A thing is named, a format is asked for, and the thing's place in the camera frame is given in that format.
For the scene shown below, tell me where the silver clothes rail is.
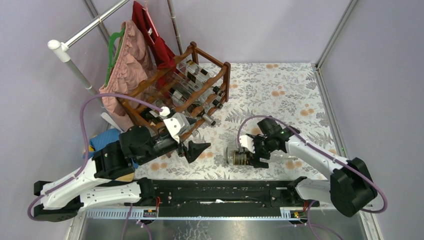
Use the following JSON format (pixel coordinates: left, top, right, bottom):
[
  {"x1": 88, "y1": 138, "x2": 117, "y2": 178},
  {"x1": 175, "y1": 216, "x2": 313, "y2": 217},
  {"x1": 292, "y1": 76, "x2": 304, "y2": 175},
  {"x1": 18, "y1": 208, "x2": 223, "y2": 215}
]
[{"x1": 46, "y1": 0, "x2": 129, "y2": 96}]

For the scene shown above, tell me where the green wine bottle silver neck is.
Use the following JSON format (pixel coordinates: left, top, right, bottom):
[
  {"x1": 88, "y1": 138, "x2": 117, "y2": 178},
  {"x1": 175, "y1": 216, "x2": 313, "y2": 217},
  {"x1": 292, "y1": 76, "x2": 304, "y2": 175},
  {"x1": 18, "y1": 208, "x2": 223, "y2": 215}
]
[{"x1": 169, "y1": 87, "x2": 216, "y2": 126}]

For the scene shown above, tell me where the clear bottle dark label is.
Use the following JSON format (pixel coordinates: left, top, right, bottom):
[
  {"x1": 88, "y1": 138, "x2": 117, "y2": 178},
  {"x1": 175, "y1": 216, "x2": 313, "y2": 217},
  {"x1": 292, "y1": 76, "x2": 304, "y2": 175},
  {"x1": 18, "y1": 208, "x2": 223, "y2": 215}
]
[{"x1": 224, "y1": 146, "x2": 298, "y2": 167}]

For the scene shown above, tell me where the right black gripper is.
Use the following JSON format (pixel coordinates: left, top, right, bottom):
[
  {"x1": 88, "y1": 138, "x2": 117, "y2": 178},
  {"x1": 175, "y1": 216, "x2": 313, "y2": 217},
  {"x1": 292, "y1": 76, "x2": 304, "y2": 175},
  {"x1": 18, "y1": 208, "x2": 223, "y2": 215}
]
[{"x1": 247, "y1": 134, "x2": 275, "y2": 169}]

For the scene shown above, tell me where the clear bottle black cap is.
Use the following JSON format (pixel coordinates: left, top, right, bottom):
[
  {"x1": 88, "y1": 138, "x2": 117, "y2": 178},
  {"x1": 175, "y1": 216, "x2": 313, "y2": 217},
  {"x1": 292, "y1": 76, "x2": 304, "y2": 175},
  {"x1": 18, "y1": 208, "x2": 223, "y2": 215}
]
[
  {"x1": 176, "y1": 59, "x2": 211, "y2": 89},
  {"x1": 186, "y1": 81, "x2": 225, "y2": 112}
]

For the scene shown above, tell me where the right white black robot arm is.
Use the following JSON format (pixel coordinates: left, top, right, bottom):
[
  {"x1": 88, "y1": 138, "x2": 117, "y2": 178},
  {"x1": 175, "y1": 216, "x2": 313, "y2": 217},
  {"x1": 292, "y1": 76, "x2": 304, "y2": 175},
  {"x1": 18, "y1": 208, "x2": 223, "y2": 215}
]
[{"x1": 236, "y1": 115, "x2": 383, "y2": 217}]

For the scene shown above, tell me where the yellow cloth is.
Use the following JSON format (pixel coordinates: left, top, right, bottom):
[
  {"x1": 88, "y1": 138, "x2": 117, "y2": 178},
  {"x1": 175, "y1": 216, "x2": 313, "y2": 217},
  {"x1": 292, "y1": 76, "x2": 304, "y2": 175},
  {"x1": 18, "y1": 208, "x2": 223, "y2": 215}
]
[{"x1": 87, "y1": 141, "x2": 135, "y2": 182}]

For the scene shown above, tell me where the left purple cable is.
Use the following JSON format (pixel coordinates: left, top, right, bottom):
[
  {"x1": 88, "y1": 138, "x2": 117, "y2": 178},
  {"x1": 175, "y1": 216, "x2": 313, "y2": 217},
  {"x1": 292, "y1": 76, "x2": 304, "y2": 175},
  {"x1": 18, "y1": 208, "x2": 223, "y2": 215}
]
[{"x1": 27, "y1": 93, "x2": 167, "y2": 222}]

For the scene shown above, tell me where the blue cloth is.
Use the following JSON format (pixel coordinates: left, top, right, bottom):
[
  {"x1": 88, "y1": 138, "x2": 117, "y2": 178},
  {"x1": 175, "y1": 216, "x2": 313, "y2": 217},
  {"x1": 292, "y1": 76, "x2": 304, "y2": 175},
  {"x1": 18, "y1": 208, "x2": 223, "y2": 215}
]
[{"x1": 78, "y1": 128, "x2": 135, "y2": 173}]

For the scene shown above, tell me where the clear round bottle back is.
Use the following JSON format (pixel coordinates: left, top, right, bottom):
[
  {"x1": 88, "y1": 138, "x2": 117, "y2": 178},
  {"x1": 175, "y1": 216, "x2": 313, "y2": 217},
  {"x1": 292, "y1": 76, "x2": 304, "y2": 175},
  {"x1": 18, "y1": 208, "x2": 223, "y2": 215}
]
[{"x1": 165, "y1": 72, "x2": 200, "y2": 96}]

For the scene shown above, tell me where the green wine bottle brown label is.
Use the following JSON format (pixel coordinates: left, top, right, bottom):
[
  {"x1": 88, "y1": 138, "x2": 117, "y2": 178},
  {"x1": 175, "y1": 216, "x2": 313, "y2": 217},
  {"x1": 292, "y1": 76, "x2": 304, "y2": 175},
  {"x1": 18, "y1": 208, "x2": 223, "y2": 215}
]
[{"x1": 139, "y1": 107, "x2": 163, "y2": 126}]

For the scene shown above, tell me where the purple cable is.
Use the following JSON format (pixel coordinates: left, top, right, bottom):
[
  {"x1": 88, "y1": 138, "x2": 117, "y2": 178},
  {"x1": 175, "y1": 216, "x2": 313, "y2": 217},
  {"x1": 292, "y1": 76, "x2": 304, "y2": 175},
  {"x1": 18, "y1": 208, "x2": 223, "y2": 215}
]
[
  {"x1": 27, "y1": 93, "x2": 167, "y2": 222},
  {"x1": 235, "y1": 114, "x2": 388, "y2": 240}
]

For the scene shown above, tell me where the pink hanging garment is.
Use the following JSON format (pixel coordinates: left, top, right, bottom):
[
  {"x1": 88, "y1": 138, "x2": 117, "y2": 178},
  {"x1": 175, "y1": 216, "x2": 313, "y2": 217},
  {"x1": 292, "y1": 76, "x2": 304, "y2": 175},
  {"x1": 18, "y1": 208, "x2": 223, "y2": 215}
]
[{"x1": 99, "y1": 20, "x2": 155, "y2": 131}]

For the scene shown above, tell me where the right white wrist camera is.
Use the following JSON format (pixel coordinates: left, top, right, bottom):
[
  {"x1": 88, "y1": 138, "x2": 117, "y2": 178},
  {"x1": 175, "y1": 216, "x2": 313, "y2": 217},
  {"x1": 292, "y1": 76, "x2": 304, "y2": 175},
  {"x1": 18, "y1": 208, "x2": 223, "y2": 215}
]
[{"x1": 238, "y1": 134, "x2": 255, "y2": 154}]

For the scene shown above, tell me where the clear tall bottle back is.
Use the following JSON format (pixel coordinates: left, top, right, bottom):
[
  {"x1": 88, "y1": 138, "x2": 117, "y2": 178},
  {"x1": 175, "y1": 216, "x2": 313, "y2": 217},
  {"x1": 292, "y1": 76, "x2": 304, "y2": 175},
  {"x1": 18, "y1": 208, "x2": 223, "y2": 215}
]
[{"x1": 141, "y1": 99, "x2": 197, "y2": 142}]

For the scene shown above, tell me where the floral tablecloth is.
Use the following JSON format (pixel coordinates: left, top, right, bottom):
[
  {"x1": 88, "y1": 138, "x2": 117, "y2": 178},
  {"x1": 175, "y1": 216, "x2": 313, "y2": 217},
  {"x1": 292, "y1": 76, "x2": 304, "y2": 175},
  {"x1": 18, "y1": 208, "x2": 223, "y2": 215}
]
[{"x1": 135, "y1": 63, "x2": 338, "y2": 180}]

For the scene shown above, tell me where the white slotted cable duct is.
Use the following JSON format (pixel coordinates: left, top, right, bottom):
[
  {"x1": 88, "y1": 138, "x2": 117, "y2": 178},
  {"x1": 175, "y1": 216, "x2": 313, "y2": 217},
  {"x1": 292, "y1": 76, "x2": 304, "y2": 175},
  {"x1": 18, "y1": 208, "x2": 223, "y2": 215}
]
[{"x1": 85, "y1": 204, "x2": 307, "y2": 221}]

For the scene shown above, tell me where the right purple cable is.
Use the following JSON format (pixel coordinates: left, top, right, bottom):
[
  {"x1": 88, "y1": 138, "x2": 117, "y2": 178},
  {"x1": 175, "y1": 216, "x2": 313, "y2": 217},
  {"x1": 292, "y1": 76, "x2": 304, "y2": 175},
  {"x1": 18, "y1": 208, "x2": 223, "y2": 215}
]
[{"x1": 235, "y1": 114, "x2": 388, "y2": 240}]

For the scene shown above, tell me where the clear bottle black cap front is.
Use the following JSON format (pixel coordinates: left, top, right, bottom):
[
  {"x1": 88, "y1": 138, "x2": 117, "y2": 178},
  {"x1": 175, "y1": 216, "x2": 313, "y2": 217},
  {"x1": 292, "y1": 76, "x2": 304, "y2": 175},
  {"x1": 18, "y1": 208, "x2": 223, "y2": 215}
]
[{"x1": 186, "y1": 81, "x2": 225, "y2": 112}]

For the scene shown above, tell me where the red hanging garment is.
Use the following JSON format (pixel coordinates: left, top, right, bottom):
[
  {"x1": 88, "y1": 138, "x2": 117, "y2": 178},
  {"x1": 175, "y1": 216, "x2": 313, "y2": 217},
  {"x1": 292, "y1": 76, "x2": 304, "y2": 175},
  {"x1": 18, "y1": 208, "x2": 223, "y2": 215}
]
[{"x1": 131, "y1": 1, "x2": 190, "y2": 87}]

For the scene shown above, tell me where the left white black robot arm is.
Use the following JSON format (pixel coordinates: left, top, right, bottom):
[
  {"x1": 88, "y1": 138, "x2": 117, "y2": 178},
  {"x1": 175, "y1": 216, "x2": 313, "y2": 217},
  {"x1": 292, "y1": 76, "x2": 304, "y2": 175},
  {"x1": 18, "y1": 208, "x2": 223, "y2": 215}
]
[{"x1": 27, "y1": 125, "x2": 211, "y2": 222}]

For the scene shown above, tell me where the brown wooden wine rack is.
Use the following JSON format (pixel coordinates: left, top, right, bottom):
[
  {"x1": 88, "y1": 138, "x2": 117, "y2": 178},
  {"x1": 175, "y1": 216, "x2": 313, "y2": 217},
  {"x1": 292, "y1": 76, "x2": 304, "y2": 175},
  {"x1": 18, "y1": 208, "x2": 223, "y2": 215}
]
[{"x1": 129, "y1": 41, "x2": 231, "y2": 142}]

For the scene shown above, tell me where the green clothes hanger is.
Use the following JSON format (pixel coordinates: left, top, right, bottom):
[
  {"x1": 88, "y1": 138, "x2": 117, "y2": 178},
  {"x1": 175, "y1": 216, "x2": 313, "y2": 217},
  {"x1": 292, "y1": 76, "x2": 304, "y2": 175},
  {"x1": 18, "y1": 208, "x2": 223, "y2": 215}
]
[{"x1": 103, "y1": 26, "x2": 126, "y2": 88}]

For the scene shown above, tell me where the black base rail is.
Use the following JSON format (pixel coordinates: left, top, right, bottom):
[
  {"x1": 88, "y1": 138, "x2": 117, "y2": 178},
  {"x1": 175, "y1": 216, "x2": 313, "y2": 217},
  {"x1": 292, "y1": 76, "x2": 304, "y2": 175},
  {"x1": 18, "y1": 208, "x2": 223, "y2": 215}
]
[{"x1": 133, "y1": 178, "x2": 320, "y2": 210}]

